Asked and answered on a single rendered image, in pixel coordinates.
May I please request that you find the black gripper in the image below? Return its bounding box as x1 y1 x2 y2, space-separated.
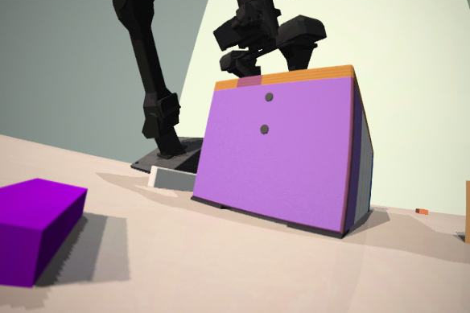
219 0 327 78

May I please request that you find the small orange block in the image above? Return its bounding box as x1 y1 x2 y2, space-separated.
415 208 428 215

